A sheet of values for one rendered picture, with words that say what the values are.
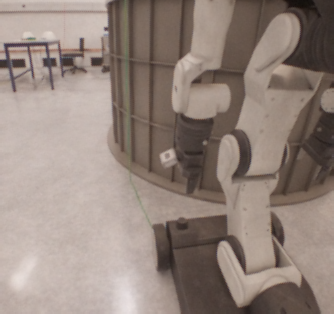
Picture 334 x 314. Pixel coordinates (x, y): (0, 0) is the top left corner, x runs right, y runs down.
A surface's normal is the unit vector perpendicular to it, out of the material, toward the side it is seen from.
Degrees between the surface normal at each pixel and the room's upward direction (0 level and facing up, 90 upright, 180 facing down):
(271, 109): 100
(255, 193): 60
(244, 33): 90
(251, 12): 90
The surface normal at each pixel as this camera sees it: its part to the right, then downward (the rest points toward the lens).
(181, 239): 0.15, -0.32
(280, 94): 0.17, 0.59
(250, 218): 0.18, -0.07
